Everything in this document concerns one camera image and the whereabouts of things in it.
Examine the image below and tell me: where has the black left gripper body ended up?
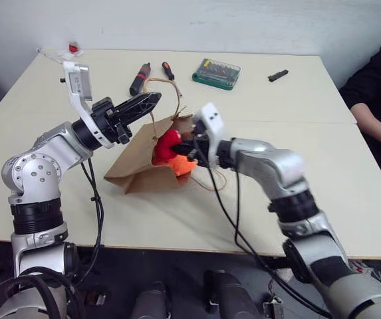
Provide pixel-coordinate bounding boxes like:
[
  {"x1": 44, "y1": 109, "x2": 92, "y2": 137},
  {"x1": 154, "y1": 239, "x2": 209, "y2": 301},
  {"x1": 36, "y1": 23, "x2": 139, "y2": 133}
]
[{"x1": 91, "y1": 96, "x2": 134, "y2": 146}]

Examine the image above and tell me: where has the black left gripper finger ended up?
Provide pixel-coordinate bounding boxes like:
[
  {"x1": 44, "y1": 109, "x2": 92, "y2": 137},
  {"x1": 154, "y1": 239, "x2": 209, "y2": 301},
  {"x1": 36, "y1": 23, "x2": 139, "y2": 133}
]
[
  {"x1": 112, "y1": 92, "x2": 163, "y2": 118},
  {"x1": 120, "y1": 99, "x2": 160, "y2": 128}
]

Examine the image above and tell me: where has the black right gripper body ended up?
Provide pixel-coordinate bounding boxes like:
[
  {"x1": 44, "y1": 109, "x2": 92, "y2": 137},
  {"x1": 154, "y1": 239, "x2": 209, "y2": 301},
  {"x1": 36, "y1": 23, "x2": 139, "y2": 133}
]
[{"x1": 189, "y1": 114, "x2": 213, "y2": 169}]

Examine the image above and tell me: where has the red plush toy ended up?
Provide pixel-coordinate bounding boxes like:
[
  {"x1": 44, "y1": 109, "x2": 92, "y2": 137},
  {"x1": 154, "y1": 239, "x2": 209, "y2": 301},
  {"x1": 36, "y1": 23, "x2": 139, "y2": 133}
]
[{"x1": 151, "y1": 129, "x2": 186, "y2": 166}]

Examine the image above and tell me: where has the orange plush toy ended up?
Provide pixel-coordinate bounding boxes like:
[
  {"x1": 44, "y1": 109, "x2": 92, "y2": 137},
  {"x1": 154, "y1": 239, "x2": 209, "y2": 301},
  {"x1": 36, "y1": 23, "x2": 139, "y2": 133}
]
[{"x1": 169, "y1": 154, "x2": 199, "y2": 177}]

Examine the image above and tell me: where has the brown paper bag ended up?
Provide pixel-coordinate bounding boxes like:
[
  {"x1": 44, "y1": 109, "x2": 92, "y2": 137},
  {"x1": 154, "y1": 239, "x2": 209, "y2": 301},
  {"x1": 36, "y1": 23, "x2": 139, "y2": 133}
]
[{"x1": 103, "y1": 76, "x2": 228, "y2": 195}]

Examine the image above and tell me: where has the black and red screwdriver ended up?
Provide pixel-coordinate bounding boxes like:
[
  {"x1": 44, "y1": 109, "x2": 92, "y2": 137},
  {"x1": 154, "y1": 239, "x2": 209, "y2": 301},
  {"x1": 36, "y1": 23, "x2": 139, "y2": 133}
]
[{"x1": 129, "y1": 62, "x2": 152, "y2": 97}]

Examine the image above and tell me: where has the orange and black screwdriver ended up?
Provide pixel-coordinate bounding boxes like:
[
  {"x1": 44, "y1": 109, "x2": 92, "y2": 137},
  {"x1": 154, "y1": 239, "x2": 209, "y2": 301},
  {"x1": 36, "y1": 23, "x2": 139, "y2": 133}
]
[{"x1": 161, "y1": 61, "x2": 176, "y2": 82}]

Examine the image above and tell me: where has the green screwdriver bit set box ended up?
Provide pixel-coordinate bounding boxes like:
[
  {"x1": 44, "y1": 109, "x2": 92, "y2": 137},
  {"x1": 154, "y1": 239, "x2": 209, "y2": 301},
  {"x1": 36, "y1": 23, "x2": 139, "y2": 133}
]
[{"x1": 191, "y1": 58, "x2": 242, "y2": 92}]

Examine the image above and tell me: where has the red and white small item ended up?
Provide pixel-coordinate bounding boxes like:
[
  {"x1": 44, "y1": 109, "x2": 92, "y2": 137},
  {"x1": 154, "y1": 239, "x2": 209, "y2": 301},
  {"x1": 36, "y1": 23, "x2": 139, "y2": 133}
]
[{"x1": 56, "y1": 41, "x2": 85, "y2": 61}]

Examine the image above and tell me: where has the small black bar tool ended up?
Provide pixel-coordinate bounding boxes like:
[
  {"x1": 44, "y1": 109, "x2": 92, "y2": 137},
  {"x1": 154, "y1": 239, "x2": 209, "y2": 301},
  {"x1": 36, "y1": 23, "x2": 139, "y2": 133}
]
[{"x1": 267, "y1": 69, "x2": 290, "y2": 83}]

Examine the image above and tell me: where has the dark rounded grey shape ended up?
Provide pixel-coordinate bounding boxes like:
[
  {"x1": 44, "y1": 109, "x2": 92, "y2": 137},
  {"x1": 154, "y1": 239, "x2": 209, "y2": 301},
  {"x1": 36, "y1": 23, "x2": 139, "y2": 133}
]
[
  {"x1": 132, "y1": 280, "x2": 174, "y2": 319},
  {"x1": 202, "y1": 269, "x2": 261, "y2": 319}
]

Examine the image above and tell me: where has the person in black clothing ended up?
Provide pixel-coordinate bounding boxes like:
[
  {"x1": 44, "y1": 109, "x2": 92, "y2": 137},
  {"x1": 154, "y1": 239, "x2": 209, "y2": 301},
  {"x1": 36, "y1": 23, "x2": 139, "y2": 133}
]
[{"x1": 338, "y1": 41, "x2": 381, "y2": 213}]

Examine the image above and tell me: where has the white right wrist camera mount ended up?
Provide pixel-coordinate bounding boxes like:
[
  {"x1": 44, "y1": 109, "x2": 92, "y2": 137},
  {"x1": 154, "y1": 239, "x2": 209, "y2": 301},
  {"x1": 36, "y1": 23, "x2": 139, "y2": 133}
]
[{"x1": 192, "y1": 102, "x2": 227, "y2": 167}]

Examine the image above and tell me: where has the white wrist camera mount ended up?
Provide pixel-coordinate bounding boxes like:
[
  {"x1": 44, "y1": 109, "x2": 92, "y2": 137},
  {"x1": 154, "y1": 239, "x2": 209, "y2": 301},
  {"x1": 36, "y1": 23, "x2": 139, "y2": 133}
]
[
  {"x1": 59, "y1": 60, "x2": 116, "y2": 150},
  {"x1": 192, "y1": 102, "x2": 227, "y2": 167}
]

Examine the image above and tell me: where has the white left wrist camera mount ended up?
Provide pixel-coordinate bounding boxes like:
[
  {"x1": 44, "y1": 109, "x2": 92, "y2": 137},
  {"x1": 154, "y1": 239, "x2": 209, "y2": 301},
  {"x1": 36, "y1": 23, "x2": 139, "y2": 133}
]
[{"x1": 59, "y1": 60, "x2": 116, "y2": 150}]

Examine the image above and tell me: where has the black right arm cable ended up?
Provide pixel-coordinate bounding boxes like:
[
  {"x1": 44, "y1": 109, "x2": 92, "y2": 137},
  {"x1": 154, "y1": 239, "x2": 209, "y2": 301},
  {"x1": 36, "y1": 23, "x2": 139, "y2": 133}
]
[{"x1": 193, "y1": 138, "x2": 333, "y2": 319}]

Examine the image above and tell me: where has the small metal bracket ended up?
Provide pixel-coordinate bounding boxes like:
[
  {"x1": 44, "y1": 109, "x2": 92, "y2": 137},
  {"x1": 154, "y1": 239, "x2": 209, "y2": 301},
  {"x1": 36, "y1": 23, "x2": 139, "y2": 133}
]
[{"x1": 262, "y1": 296, "x2": 285, "y2": 319}]

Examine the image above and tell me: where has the bundle of white wires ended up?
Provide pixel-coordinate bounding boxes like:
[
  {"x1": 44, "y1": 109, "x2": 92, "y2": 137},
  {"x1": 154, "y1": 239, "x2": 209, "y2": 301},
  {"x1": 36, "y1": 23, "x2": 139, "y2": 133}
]
[{"x1": 348, "y1": 258, "x2": 381, "y2": 295}]

